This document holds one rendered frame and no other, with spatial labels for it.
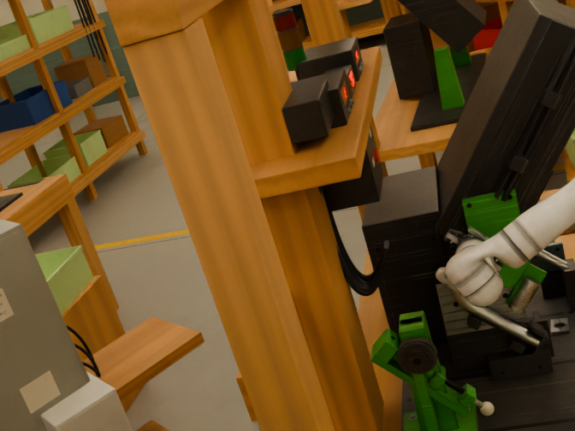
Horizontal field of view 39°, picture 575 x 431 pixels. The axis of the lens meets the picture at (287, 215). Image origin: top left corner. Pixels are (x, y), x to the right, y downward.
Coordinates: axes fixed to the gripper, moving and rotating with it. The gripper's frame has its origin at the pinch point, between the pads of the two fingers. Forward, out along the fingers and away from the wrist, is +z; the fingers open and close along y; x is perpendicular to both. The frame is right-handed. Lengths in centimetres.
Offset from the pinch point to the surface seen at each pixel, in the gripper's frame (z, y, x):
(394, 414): -4.7, -6.7, 40.5
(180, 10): -76, 55, -17
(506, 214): 2.9, -2.2, -8.9
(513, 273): 2.8, -10.8, 0.9
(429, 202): 13.8, 12.4, -0.3
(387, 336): -23.1, 5.9, 20.6
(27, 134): 428, 294, 193
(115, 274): 326, 147, 204
